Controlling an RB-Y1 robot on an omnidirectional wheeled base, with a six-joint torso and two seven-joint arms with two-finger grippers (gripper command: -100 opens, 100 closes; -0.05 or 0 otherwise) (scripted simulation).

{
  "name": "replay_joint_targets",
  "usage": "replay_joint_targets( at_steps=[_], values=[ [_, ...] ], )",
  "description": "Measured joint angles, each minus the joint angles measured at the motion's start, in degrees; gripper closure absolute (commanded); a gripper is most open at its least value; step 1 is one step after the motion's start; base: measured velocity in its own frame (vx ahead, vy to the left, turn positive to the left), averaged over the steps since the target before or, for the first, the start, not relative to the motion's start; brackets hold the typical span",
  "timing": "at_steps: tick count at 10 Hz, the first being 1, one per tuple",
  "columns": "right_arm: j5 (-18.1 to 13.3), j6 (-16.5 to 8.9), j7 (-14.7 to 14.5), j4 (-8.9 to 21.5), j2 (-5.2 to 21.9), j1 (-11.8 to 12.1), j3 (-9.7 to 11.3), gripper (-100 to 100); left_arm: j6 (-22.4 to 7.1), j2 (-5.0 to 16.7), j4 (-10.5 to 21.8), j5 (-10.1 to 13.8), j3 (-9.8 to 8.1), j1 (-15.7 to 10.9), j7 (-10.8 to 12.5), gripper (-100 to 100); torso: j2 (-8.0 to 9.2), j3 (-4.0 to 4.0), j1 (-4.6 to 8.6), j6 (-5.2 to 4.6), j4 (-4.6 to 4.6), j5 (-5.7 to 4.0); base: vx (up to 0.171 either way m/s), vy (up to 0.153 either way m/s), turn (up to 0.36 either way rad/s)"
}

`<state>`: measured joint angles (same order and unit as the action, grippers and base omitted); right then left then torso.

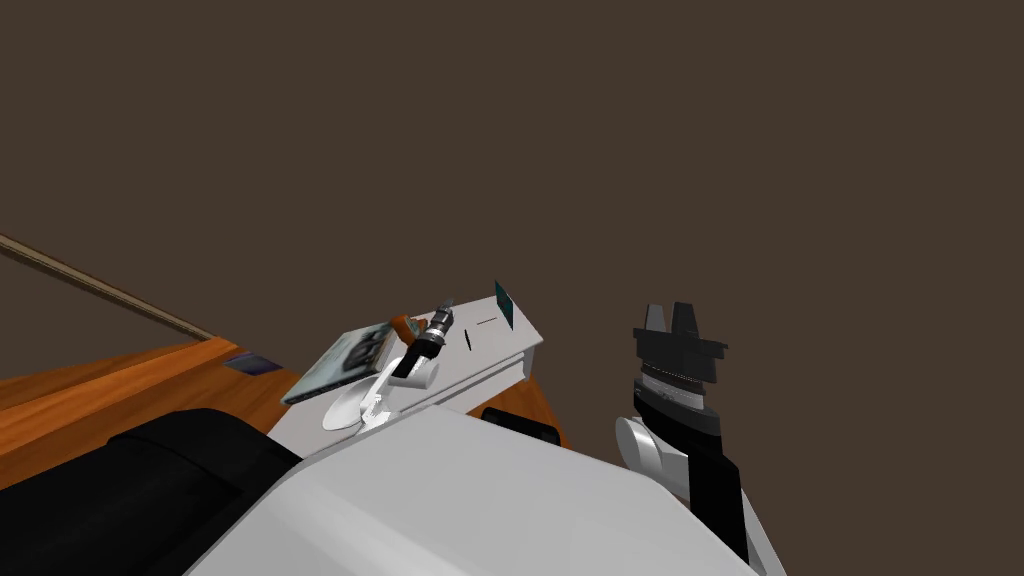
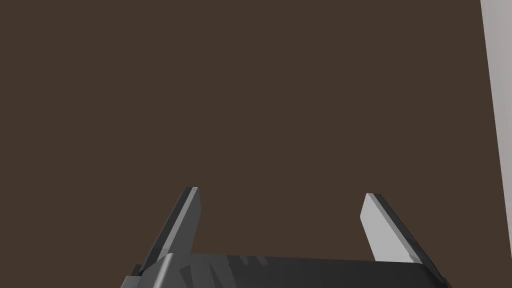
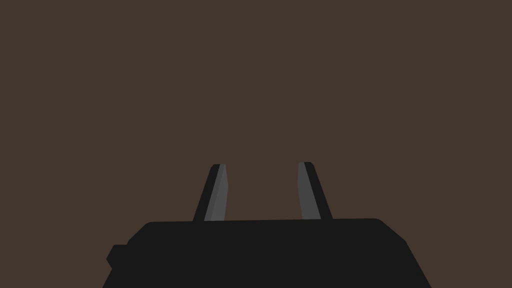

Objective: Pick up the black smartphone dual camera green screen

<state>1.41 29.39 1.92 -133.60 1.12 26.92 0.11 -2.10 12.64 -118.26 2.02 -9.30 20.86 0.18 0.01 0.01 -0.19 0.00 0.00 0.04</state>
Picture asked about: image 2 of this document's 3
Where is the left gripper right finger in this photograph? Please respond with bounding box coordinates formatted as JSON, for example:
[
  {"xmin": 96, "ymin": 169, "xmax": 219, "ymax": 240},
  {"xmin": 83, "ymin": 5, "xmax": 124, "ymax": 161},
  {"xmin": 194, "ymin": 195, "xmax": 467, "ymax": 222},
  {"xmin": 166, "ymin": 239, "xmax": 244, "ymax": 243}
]
[{"xmin": 359, "ymin": 192, "xmax": 448, "ymax": 284}]

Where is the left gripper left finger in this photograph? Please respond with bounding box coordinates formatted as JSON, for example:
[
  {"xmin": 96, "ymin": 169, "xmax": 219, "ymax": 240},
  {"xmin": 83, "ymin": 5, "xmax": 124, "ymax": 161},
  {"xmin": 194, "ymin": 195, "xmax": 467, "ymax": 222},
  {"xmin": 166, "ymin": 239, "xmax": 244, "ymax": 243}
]
[{"xmin": 138, "ymin": 186, "xmax": 201, "ymax": 277}]

